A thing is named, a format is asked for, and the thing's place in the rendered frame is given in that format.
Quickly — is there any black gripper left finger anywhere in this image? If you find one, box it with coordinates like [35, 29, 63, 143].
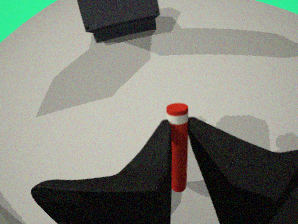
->
[31, 120, 173, 224]

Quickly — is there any dark red peg with white band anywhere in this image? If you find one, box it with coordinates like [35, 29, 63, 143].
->
[166, 103, 189, 193]

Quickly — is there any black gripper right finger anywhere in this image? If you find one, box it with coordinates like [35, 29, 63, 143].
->
[188, 117, 298, 224]

